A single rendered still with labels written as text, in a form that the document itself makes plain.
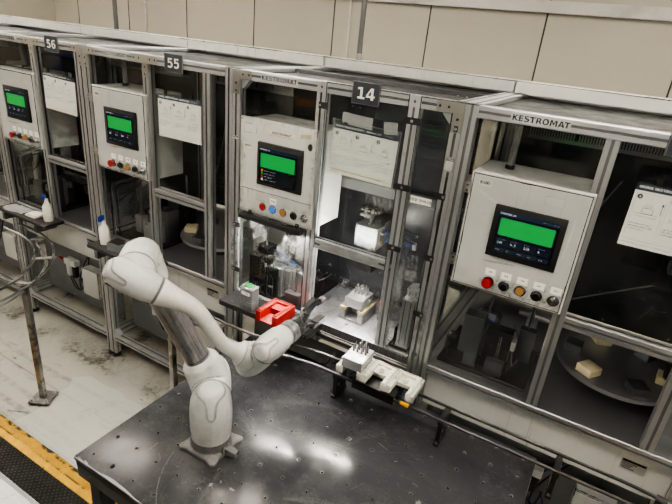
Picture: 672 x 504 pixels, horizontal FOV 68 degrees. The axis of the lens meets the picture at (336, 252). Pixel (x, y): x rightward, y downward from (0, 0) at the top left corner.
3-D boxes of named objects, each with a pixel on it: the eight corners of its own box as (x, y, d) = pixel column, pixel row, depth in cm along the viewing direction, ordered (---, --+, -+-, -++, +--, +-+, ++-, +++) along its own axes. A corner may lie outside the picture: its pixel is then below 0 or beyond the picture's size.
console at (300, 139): (235, 210, 248) (237, 115, 229) (270, 198, 271) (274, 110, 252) (306, 232, 229) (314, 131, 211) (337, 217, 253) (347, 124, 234)
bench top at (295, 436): (74, 463, 189) (73, 456, 188) (253, 339, 275) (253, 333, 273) (457, 740, 125) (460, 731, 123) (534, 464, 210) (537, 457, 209)
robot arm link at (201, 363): (201, 417, 205) (202, 383, 225) (238, 402, 206) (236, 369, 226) (103, 262, 170) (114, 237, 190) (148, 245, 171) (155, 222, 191)
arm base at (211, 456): (220, 474, 186) (220, 463, 184) (177, 447, 196) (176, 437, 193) (251, 444, 201) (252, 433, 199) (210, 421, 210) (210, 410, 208)
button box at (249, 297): (239, 306, 253) (239, 285, 248) (249, 300, 259) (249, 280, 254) (251, 311, 249) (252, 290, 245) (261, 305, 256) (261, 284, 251)
